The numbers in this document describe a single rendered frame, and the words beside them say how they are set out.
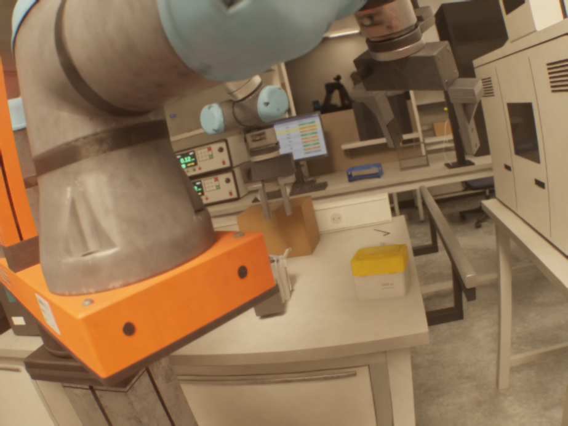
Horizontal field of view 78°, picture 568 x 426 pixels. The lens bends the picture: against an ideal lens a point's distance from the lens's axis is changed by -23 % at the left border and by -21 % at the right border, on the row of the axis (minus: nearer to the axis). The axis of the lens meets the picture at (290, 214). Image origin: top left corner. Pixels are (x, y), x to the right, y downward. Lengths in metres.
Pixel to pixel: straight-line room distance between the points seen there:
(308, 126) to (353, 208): 1.31
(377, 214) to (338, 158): 1.67
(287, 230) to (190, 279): 1.12
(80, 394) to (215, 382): 0.53
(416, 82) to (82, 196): 0.41
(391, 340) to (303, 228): 0.66
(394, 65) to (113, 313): 0.43
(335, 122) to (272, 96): 2.31
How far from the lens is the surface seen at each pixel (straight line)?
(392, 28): 0.52
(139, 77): 0.23
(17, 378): 1.57
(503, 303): 1.79
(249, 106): 0.91
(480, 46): 2.90
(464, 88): 0.53
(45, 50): 0.29
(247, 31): 0.19
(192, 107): 5.91
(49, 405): 1.57
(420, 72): 0.54
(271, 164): 1.09
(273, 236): 1.42
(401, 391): 0.96
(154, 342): 0.28
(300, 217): 1.38
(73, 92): 0.28
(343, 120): 3.20
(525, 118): 1.19
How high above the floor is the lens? 1.32
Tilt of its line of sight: 12 degrees down
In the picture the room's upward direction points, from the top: 13 degrees counter-clockwise
